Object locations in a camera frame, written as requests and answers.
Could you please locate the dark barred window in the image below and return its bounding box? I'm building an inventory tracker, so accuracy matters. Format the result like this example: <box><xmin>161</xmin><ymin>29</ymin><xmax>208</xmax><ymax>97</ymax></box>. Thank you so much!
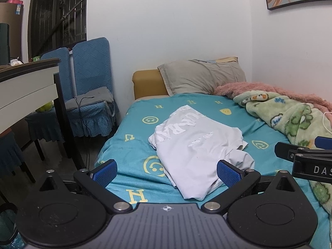
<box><xmin>28</xmin><ymin>0</ymin><xmax>87</xmax><ymax>60</ymax></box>

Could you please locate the green plush toy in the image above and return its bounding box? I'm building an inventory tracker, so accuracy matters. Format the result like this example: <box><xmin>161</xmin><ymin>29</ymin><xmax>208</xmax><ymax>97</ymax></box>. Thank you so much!
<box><xmin>36</xmin><ymin>101</ymin><xmax>54</xmax><ymax>113</ymax></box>

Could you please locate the blue covered chair far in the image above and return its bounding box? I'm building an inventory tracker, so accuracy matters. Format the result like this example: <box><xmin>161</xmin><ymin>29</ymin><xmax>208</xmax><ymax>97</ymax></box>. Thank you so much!
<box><xmin>25</xmin><ymin>47</ymin><xmax>75</xmax><ymax>161</ymax></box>

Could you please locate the white t-shirt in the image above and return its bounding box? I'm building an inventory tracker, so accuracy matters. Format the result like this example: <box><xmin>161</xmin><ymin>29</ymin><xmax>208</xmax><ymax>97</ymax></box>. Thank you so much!
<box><xmin>149</xmin><ymin>105</ymin><xmax>255</xmax><ymax>201</ymax></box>

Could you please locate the grey cloth on chair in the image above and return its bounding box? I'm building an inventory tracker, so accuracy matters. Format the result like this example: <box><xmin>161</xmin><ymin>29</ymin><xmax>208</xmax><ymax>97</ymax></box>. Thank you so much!
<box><xmin>65</xmin><ymin>87</ymin><xmax>116</xmax><ymax>118</ymax></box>

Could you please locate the pink fluffy blanket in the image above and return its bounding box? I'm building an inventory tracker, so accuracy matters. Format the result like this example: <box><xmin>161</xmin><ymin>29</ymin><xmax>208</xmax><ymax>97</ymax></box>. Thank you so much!
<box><xmin>214</xmin><ymin>82</ymin><xmax>331</xmax><ymax>123</ymax></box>

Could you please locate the yellow bed headboard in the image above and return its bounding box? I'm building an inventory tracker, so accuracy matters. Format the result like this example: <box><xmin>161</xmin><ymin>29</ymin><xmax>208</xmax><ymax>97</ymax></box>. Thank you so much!
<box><xmin>132</xmin><ymin>69</ymin><xmax>168</xmax><ymax>100</ymax></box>

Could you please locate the blue covered chair near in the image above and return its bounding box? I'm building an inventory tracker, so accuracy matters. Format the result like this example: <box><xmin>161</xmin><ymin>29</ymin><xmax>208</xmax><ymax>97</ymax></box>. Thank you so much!
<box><xmin>68</xmin><ymin>37</ymin><xmax>119</xmax><ymax>137</ymax></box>

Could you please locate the blue covered chair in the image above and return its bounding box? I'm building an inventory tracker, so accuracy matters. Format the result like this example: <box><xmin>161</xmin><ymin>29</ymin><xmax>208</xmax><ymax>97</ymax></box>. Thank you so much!
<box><xmin>68</xmin><ymin>37</ymin><xmax>119</xmax><ymax>137</ymax></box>
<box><xmin>25</xmin><ymin>47</ymin><xmax>75</xmax><ymax>161</ymax></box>

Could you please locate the white charging cable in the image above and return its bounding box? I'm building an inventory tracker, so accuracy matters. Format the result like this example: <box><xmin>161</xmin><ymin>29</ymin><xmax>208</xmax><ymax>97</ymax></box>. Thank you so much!
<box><xmin>322</xmin><ymin>111</ymin><xmax>332</xmax><ymax>133</ymax></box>

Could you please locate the black cable on chair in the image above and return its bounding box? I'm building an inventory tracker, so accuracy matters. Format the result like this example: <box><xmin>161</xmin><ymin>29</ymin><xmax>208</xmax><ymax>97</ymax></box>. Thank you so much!
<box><xmin>74</xmin><ymin>95</ymin><xmax>96</xmax><ymax>138</ymax></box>

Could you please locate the teal patterned bed sheet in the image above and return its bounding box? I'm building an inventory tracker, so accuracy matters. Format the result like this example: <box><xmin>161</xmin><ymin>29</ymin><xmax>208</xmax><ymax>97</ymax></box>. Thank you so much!
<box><xmin>94</xmin><ymin>93</ymin><xmax>330</xmax><ymax>249</ymax></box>

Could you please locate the grey pillow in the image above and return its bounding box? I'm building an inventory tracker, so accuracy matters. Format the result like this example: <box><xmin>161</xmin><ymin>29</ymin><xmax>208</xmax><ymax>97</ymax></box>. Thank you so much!
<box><xmin>158</xmin><ymin>57</ymin><xmax>246</xmax><ymax>96</ymax></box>

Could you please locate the white desk with dark top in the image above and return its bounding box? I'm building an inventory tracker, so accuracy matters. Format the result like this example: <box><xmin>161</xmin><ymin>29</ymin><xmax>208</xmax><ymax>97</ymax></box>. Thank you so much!
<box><xmin>0</xmin><ymin>58</ymin><xmax>86</xmax><ymax>172</ymax></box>

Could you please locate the green cartoon fleece blanket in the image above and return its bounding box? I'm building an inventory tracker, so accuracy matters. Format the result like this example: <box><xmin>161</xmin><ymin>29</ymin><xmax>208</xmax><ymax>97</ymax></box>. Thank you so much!
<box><xmin>232</xmin><ymin>90</ymin><xmax>332</xmax><ymax>210</ymax></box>

